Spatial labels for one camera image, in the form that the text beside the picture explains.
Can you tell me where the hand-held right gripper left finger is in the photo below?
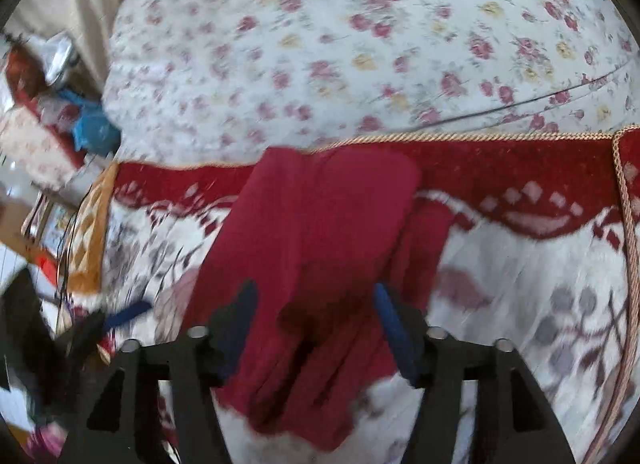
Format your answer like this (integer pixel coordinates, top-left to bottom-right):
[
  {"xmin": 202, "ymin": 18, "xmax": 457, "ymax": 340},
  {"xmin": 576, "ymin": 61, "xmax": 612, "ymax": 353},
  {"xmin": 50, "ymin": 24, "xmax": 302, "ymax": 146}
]
[{"xmin": 60, "ymin": 280, "xmax": 259, "ymax": 464}]

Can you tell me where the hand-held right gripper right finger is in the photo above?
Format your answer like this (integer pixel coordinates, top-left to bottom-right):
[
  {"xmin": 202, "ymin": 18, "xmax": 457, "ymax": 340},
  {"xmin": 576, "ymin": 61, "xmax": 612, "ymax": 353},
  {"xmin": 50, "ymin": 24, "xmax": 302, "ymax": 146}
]
[{"xmin": 374, "ymin": 284, "xmax": 576, "ymax": 464}]

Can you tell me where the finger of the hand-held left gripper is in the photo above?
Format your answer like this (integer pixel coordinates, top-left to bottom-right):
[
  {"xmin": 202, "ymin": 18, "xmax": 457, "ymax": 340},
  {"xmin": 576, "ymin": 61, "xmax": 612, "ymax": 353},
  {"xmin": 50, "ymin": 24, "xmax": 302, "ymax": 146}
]
[{"xmin": 65, "ymin": 300, "xmax": 153, "ymax": 370}]

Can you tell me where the dark red garment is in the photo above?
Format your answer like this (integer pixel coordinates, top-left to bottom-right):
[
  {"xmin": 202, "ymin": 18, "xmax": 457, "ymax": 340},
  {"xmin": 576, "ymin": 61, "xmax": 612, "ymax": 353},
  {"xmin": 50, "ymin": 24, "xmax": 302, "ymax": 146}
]
[{"xmin": 180, "ymin": 145, "xmax": 456, "ymax": 452}]

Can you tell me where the orange patterned cloth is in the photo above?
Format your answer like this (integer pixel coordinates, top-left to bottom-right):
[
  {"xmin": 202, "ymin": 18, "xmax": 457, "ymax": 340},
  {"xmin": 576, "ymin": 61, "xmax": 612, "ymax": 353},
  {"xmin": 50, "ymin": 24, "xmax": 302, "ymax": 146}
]
[{"xmin": 65, "ymin": 164, "xmax": 118, "ymax": 295}]

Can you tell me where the pink cloth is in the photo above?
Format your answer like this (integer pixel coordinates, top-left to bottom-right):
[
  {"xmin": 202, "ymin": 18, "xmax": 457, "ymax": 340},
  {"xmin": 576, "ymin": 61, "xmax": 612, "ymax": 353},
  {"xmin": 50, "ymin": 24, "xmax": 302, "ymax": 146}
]
[{"xmin": 27, "ymin": 424, "xmax": 68, "ymax": 462}]

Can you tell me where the red white floral blanket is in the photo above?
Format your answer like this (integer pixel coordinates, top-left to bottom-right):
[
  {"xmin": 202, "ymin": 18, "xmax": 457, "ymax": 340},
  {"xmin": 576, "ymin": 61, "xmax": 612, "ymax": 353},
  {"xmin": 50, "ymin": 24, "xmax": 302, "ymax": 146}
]
[{"xmin": 65, "ymin": 126, "xmax": 640, "ymax": 464}]

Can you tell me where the red floral cushion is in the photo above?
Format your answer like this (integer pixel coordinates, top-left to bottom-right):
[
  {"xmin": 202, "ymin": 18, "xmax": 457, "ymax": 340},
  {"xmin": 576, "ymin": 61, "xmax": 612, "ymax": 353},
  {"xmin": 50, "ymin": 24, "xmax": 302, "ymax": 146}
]
[{"xmin": 0, "ymin": 88, "xmax": 88, "ymax": 189}]

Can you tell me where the blue plastic bag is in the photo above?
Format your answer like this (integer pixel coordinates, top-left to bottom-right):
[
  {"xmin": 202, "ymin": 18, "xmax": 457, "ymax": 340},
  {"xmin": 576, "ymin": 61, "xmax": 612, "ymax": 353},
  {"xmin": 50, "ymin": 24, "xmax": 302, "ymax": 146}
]
[{"xmin": 57, "ymin": 88, "xmax": 121, "ymax": 155}]

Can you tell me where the silver foil bag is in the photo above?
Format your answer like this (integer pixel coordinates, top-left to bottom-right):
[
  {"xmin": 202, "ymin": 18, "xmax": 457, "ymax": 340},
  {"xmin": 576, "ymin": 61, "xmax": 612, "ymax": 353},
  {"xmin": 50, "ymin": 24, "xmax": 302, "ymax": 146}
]
[{"xmin": 44, "ymin": 32, "xmax": 78, "ymax": 85}]

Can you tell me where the floral white pillow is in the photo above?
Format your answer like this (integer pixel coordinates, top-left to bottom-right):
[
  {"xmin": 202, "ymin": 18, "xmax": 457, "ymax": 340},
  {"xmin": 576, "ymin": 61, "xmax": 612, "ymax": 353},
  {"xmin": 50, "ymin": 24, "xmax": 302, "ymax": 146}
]
[{"xmin": 102, "ymin": 0, "xmax": 640, "ymax": 169}]

